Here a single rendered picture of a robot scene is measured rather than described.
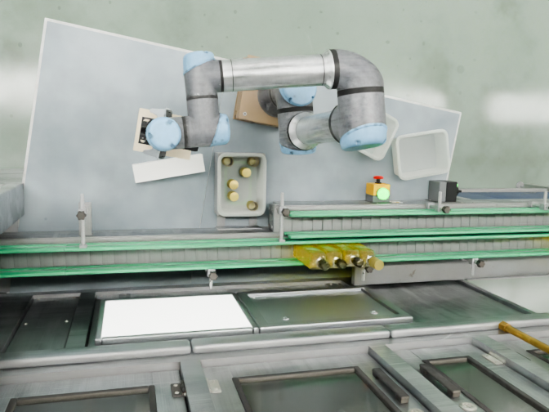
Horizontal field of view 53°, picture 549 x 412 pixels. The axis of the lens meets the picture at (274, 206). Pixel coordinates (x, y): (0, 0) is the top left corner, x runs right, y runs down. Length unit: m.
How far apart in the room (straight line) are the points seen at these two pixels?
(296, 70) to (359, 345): 0.74
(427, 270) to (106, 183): 1.24
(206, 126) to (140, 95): 0.71
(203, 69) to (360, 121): 0.39
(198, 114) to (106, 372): 0.65
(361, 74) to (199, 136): 0.41
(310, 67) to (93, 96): 0.88
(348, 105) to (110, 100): 0.92
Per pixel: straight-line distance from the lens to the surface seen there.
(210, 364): 1.42
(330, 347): 1.51
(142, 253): 1.88
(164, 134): 1.26
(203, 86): 1.30
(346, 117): 1.36
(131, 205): 1.99
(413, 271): 2.18
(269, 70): 1.32
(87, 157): 1.97
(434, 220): 2.18
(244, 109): 1.91
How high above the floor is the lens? 2.72
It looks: 73 degrees down
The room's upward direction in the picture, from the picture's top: 118 degrees clockwise
